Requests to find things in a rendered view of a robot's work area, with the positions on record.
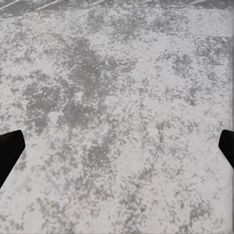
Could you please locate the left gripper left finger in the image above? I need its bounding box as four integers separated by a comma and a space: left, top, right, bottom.
0, 130, 25, 188

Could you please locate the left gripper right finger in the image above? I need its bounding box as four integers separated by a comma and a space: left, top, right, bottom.
218, 130, 234, 169

